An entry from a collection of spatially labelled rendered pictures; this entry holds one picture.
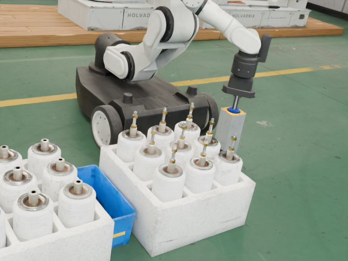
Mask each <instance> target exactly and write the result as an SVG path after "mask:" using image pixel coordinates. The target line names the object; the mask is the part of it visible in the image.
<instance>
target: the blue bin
mask: <svg viewBox="0 0 348 261"><path fill-rule="evenodd" d="M76 169H77V177H78V178H79V179H80V180H82V181H83V183H86V184H88V185H89V186H91V187H92V188H93V189H94V190H95V192H96V200H97V201H98V202H99V204H100V205H101V206H102V207H103V208H104V210H105V211H106V212H107V213H108V214H109V216H110V217H111V218H112V219H113V220H114V229H113V238H112V247H111V249H113V248H116V247H119V246H122V245H125V244H128V243H129V240H130V236H131V231H132V226H133V221H134V217H135V216H136V210H135V209H134V208H133V207H132V206H131V205H130V204H129V202H128V201H127V200H126V199H125V198H124V196H123V195H122V194H121V193H120V192H119V191H118V189H117V188H116V187H115V186H114V185H113V184H112V183H111V181H110V180H109V179H108V178H107V177H106V176H105V174H104V173H103V172H102V171H101V170H100V169H99V167H98V166H97V165H88V166H83V167H78V168H76Z"/></svg>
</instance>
